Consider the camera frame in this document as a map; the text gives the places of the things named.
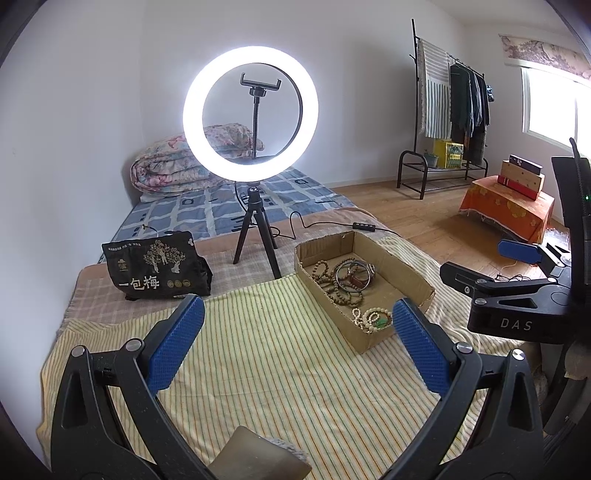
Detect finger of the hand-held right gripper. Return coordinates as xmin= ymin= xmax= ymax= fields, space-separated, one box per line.
xmin=499 ymin=239 xmax=573 ymax=278
xmin=440 ymin=261 xmax=574 ymax=344

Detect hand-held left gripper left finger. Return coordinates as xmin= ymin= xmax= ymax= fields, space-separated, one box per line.
xmin=50 ymin=293 xmax=218 ymax=480

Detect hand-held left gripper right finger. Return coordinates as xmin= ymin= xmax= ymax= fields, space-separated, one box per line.
xmin=379 ymin=298 xmax=546 ymax=480

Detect white bead bracelet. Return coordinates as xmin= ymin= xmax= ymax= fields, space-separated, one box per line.
xmin=362 ymin=310 xmax=393 ymax=334

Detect cardboard box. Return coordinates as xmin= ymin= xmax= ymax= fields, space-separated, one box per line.
xmin=294 ymin=231 xmax=437 ymax=355

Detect thin metal bangle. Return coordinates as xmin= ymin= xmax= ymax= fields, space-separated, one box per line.
xmin=335 ymin=259 xmax=377 ymax=291

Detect long wooden bead necklace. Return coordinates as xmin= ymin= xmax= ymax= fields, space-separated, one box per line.
xmin=310 ymin=258 xmax=365 ymax=309

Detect orange cloth covered table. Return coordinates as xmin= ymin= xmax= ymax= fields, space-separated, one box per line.
xmin=458 ymin=175 xmax=556 ymax=244

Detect black printed snack bag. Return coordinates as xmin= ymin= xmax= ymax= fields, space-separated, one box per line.
xmin=102 ymin=231 xmax=214 ymax=302

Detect dark flat box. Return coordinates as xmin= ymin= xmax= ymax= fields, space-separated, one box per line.
xmin=509 ymin=155 xmax=544 ymax=174

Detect yellow green striped cloth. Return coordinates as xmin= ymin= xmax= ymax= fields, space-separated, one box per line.
xmin=36 ymin=240 xmax=543 ymax=480

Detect yellow crate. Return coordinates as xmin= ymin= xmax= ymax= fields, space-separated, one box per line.
xmin=433 ymin=139 xmax=465 ymax=169

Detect window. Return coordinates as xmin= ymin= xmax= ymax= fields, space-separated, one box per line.
xmin=521 ymin=67 xmax=591 ymax=153

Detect blue patterned bedsheet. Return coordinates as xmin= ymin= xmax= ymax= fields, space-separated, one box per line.
xmin=102 ymin=166 xmax=356 ymax=259

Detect grey cardboard piece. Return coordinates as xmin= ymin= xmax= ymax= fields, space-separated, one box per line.
xmin=203 ymin=425 xmax=311 ymax=480

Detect dark hanging clothes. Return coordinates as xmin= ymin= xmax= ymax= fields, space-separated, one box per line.
xmin=450 ymin=62 xmax=492 ymax=162

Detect black tripod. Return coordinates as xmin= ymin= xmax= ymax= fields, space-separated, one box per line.
xmin=232 ymin=182 xmax=283 ymax=281

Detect black metal clothes rack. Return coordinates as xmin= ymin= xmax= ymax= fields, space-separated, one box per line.
xmin=398 ymin=18 xmax=490 ymax=200

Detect folded floral quilt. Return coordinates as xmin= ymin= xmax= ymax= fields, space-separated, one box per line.
xmin=130 ymin=124 xmax=266 ymax=198

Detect striped hanging towel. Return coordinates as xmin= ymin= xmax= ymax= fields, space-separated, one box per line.
xmin=418 ymin=38 xmax=452 ymax=138

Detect floral window valance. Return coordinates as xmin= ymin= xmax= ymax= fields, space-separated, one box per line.
xmin=499 ymin=33 xmax=591 ymax=79

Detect black phone holder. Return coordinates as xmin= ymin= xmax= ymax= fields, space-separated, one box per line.
xmin=239 ymin=71 xmax=283 ymax=162

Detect red strap wristwatch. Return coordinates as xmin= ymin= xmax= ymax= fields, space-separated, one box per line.
xmin=346 ymin=263 xmax=370 ymax=288

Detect black power cable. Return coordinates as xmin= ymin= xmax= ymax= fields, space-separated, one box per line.
xmin=233 ymin=180 xmax=398 ymax=241

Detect ring light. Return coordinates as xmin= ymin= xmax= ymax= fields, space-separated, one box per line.
xmin=182 ymin=45 xmax=319 ymax=178

